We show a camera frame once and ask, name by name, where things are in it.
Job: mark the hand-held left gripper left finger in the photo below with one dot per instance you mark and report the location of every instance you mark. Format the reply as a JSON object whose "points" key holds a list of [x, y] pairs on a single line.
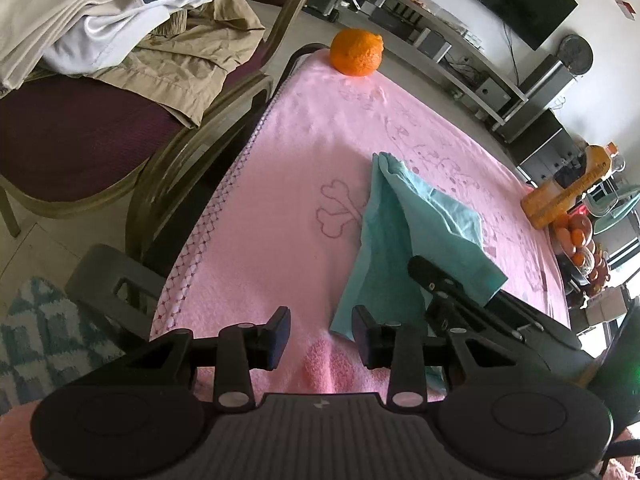
{"points": [[280, 332]]}

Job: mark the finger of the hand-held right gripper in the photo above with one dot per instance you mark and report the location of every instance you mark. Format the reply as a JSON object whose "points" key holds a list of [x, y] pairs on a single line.
{"points": [[425, 271], [440, 316]]}

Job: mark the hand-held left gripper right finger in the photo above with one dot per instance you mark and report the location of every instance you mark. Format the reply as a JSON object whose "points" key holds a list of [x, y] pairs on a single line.
{"points": [[361, 335]]}

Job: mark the teal cloth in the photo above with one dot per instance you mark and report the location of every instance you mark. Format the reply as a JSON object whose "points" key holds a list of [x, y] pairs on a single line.
{"points": [[400, 240]]}

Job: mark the cardboard box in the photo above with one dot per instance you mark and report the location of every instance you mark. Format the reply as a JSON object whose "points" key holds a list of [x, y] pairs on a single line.
{"points": [[607, 307]]}

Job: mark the pile of fruits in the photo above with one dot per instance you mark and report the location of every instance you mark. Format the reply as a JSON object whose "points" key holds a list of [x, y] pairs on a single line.
{"points": [[580, 250]]}

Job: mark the orange juice bottle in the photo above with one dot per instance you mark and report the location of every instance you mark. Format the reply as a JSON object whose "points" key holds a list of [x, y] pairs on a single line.
{"points": [[565, 195]]}

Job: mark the pink blanket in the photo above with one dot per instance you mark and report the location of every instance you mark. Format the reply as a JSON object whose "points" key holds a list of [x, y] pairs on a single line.
{"points": [[300, 170]]}

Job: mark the grey plastic stool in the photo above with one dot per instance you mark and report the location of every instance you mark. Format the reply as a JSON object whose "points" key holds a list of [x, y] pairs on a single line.
{"points": [[105, 285]]}

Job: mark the grey cabinet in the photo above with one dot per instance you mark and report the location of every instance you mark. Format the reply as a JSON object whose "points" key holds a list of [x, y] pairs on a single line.
{"points": [[540, 95]]}

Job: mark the single orange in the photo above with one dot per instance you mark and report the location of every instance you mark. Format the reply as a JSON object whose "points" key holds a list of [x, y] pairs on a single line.
{"points": [[356, 52]]}

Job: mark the grey television stand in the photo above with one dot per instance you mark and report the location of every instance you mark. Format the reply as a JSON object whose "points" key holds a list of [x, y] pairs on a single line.
{"points": [[430, 35]]}

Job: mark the teal white patterned rug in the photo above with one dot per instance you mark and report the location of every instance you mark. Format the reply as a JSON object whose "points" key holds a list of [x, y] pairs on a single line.
{"points": [[40, 340]]}

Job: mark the black round fan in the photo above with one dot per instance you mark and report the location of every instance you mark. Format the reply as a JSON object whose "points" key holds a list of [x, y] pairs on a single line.
{"points": [[575, 54]]}

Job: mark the khaki pants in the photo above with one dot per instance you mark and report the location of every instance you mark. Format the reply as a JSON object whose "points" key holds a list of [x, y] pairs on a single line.
{"points": [[200, 60]]}

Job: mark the maroon seat chair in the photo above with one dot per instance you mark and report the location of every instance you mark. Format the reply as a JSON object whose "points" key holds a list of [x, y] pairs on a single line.
{"points": [[75, 135]]}

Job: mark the white and blue garment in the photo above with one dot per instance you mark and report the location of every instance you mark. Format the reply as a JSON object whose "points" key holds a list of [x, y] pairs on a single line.
{"points": [[125, 25]]}

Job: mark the beige cloth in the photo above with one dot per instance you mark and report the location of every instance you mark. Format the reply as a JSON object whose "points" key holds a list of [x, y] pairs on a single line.
{"points": [[50, 5]]}

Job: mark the bronze frame chair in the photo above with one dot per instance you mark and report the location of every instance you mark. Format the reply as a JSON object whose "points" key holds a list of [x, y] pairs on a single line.
{"points": [[165, 180]]}

